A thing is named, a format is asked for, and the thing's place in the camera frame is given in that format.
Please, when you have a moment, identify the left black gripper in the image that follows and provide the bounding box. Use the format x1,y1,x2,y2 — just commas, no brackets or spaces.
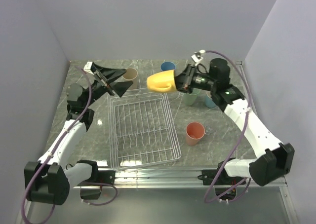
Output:
84,64,133,108

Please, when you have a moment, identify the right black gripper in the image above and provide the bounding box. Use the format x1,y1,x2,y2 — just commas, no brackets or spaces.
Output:
165,64,217,94

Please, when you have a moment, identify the yellow ceramic mug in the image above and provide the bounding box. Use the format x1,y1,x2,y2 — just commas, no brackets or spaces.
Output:
147,70,177,93

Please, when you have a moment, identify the light blue ceramic mug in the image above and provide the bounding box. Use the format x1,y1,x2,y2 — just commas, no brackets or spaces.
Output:
204,91,217,109

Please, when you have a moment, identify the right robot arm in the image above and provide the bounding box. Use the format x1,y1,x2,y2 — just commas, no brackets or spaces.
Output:
175,58,295,187

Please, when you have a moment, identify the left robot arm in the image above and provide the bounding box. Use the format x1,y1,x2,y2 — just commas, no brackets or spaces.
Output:
24,62,132,205

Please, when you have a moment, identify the beige plastic tumbler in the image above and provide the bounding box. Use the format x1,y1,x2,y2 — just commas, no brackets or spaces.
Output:
122,68,139,90

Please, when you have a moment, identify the blue plastic tumbler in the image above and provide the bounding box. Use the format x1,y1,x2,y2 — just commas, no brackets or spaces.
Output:
160,62,176,72

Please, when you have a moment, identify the green plastic tumbler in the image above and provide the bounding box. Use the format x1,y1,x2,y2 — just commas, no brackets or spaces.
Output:
183,88,200,106

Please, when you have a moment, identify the salmon pink plastic tumbler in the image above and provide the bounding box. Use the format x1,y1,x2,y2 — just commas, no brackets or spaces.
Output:
186,122,205,146

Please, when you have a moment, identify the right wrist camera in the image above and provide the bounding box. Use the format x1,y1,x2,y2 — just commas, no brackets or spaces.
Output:
191,50,206,66

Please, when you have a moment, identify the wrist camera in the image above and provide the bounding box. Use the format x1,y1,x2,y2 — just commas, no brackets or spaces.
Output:
191,50,206,66
83,61,93,74

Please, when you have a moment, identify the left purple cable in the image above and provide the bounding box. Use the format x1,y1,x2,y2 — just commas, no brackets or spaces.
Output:
21,66,118,224

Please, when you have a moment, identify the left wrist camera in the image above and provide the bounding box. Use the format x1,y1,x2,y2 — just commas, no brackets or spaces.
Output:
83,61,93,74

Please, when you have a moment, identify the white wire dish rack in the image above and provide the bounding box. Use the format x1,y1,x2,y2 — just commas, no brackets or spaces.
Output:
108,88,181,170

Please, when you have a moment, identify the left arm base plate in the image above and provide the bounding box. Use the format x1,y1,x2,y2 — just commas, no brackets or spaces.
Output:
71,170,116,187

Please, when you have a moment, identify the aluminium mounting rail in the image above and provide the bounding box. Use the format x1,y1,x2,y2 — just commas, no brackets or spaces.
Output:
27,167,288,189

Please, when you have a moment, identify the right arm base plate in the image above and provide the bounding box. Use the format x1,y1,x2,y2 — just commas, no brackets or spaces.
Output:
197,169,243,186

